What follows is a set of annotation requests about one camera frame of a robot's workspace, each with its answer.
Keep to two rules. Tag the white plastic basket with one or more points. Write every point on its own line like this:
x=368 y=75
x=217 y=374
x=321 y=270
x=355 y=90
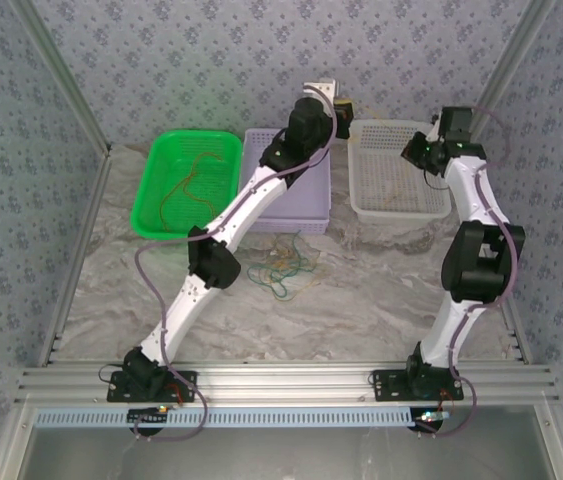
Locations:
x=396 y=175

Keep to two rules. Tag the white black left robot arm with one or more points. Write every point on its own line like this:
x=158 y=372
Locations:
x=241 y=205

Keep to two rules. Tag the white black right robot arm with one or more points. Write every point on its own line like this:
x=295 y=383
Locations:
x=471 y=195

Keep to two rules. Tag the purple plastic basket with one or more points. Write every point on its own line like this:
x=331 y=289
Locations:
x=291 y=210

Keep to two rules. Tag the green plastic basket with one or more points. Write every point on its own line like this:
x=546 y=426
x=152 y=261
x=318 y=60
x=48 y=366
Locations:
x=151 y=200

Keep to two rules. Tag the black controller board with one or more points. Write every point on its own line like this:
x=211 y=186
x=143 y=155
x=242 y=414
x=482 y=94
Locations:
x=148 y=416
x=431 y=417

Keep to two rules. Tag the grey metal sheet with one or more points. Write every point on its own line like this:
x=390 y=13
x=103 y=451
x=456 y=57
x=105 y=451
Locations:
x=286 y=455

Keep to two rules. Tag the aluminium upright post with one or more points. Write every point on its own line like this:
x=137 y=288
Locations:
x=506 y=75
x=61 y=75

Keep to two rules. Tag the aluminium side rail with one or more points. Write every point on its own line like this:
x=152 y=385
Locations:
x=516 y=330
x=91 y=210

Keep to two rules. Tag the aluminium mounting rail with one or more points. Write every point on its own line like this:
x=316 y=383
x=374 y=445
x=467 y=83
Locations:
x=286 y=382

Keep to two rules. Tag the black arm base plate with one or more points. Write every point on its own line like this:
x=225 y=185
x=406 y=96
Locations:
x=181 y=387
x=391 y=385

